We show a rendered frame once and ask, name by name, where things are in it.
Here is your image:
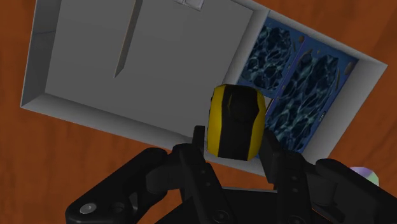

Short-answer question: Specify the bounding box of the yellow and black rounded object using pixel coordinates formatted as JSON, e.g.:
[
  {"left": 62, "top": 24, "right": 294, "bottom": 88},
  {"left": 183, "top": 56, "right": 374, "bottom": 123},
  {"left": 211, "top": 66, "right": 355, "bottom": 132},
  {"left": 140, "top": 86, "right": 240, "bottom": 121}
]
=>
[{"left": 206, "top": 83, "right": 267, "bottom": 162}]

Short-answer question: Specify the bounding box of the blue patterned flat box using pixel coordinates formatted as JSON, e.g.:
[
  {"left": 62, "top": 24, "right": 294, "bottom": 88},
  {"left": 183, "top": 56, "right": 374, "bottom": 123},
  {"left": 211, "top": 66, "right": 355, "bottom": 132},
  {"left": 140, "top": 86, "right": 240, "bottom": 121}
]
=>
[{"left": 237, "top": 17, "right": 360, "bottom": 155}]

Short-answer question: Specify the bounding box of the grey open box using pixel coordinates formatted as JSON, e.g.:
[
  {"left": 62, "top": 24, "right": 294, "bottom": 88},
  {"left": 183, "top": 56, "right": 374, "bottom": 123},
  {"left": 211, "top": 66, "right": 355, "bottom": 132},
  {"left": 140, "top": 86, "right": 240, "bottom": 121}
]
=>
[{"left": 20, "top": 0, "right": 389, "bottom": 178}]

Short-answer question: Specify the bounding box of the pale iridescent disc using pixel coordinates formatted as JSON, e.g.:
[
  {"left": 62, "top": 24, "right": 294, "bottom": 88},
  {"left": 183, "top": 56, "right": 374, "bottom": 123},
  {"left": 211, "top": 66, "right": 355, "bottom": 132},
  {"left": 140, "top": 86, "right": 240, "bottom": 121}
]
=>
[{"left": 349, "top": 166, "right": 380, "bottom": 187}]

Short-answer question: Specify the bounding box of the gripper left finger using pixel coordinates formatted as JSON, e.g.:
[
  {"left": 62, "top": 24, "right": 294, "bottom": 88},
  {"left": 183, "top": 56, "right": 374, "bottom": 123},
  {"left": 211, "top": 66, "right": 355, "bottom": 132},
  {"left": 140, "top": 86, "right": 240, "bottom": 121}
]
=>
[{"left": 65, "top": 125, "right": 237, "bottom": 224}]

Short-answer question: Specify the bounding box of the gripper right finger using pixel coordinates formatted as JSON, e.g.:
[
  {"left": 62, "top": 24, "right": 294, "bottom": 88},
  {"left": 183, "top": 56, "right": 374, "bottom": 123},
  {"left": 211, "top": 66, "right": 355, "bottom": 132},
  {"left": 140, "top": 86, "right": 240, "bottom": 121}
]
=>
[{"left": 260, "top": 129, "right": 397, "bottom": 224}]

